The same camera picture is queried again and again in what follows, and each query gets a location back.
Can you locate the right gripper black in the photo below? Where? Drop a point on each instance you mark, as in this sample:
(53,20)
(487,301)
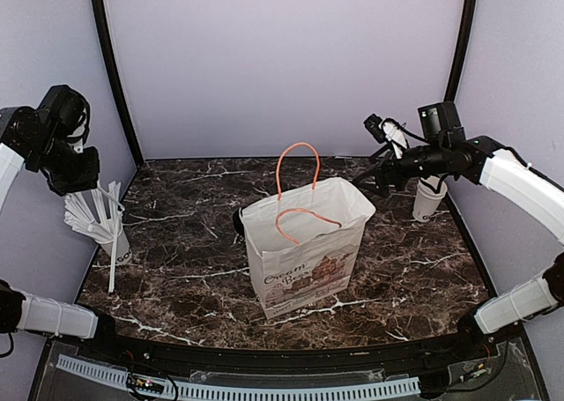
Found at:
(389,164)

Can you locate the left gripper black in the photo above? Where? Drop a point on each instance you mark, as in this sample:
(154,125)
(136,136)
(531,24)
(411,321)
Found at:
(86,180)

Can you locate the stack of white paper cups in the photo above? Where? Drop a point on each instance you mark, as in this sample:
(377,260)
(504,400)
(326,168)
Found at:
(429,194)

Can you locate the white paper takeout bag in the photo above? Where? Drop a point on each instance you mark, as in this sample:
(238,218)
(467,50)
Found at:
(302,243)

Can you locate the stack of black lids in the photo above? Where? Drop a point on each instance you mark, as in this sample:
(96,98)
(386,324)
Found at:
(238,226)

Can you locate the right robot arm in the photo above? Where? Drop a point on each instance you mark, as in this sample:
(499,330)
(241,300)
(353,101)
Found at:
(516,212)

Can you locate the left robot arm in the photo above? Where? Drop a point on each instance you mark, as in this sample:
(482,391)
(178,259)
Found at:
(43,156)

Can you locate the cup holding wrapped straws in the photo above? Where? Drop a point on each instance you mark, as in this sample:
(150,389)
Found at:
(98,213)

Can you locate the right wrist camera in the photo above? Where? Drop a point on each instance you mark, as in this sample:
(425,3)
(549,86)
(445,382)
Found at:
(388,133)

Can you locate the white slotted cable duct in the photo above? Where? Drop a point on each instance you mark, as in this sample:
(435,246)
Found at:
(224,386)

